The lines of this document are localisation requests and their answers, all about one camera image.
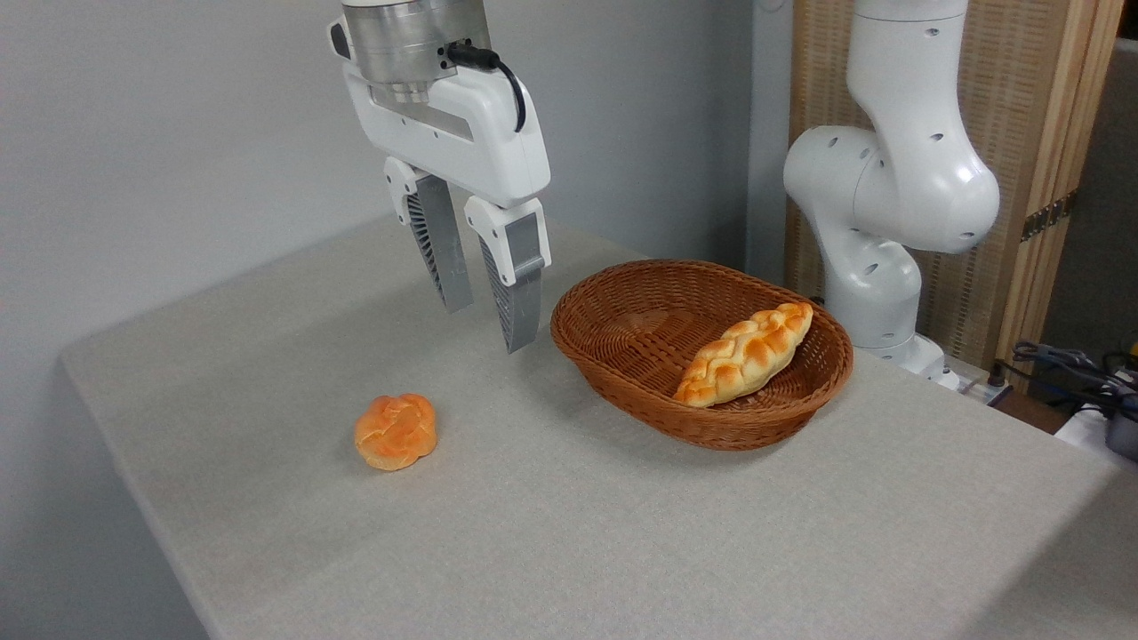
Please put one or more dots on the long braided bread loaf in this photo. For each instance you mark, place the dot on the long braided bread loaf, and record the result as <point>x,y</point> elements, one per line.
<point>742,356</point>

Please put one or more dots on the wooden folding screen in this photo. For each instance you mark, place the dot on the wooden folding screen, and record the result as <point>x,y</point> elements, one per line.
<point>1022,107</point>

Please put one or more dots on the round orange bread roll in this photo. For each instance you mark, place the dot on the round orange bread roll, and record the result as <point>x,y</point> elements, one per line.
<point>396,433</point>

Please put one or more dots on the dark grey partition panel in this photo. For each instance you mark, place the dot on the dark grey partition panel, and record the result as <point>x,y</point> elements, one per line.
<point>1098,222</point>

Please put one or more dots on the grey tablecloth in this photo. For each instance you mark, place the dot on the grey tablecloth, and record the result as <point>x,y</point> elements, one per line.
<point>622,533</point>

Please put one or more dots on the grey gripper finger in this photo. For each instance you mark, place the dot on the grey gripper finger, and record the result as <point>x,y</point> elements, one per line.
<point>523,293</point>
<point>444,249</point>

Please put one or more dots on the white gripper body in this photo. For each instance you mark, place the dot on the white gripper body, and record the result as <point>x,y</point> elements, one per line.
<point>480,142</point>

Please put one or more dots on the metal screen hinge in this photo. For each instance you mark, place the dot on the metal screen hinge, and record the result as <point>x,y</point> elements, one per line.
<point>1049,216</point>

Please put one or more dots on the brown wicker basket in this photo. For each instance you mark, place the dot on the brown wicker basket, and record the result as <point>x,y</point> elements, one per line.
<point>631,329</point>

